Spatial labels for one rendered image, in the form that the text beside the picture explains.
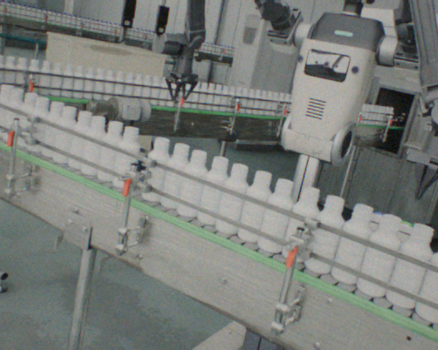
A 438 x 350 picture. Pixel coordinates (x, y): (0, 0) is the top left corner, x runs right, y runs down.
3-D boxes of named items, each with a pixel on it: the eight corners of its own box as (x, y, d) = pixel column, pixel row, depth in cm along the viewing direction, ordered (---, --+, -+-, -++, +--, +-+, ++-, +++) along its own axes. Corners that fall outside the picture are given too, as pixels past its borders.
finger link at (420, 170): (437, 202, 113) (451, 162, 113) (404, 192, 116) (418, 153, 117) (439, 207, 119) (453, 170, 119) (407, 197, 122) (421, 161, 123)
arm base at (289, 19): (288, 39, 177) (302, 11, 179) (281, 25, 170) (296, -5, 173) (265, 35, 181) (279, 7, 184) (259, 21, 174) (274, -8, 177)
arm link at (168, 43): (205, 39, 169) (198, 21, 174) (173, 33, 163) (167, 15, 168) (191, 65, 178) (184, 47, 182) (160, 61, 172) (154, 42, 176)
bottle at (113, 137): (123, 182, 145) (131, 125, 141) (105, 183, 141) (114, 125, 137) (109, 175, 149) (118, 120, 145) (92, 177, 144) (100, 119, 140)
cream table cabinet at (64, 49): (123, 143, 632) (138, 47, 604) (149, 158, 587) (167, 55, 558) (34, 141, 562) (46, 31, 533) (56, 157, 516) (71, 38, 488)
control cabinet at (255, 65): (254, 142, 821) (281, 20, 774) (275, 151, 784) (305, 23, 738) (214, 141, 768) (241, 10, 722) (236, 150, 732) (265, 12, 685)
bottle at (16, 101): (-2, 137, 165) (3, 87, 161) (17, 137, 169) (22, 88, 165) (7, 142, 161) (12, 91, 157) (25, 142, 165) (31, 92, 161)
